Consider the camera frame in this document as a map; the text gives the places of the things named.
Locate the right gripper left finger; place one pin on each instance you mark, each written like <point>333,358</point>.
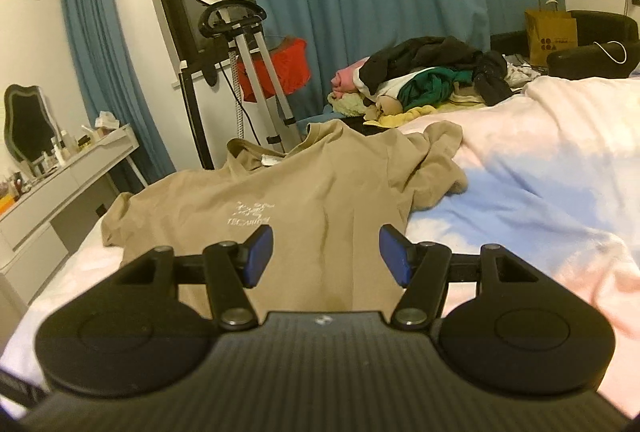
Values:
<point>230,269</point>

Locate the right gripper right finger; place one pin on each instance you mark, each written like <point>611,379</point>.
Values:
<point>422,270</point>

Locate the beige t-shirt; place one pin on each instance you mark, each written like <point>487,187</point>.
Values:
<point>325,201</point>

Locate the white folding board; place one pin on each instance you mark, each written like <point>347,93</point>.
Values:
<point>193,114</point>

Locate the pile of mixed clothes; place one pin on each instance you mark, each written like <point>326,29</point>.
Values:
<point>423,76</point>

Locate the white vanity desk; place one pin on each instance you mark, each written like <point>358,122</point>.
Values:
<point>47,225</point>

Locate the cosmetics on desk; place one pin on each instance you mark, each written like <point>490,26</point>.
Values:
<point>65,146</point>

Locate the red cloth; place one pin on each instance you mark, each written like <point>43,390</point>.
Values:
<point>289,61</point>

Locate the blue window curtain left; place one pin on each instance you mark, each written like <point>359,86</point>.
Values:
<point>107,79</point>

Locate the wavy black vanity mirror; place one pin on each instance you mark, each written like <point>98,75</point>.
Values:
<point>29,128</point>

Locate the exercise bike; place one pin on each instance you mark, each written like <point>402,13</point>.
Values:
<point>237,27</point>

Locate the brown paper bag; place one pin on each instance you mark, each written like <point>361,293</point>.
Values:
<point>549,29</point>

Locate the black round chair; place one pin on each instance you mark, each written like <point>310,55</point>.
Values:
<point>607,47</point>

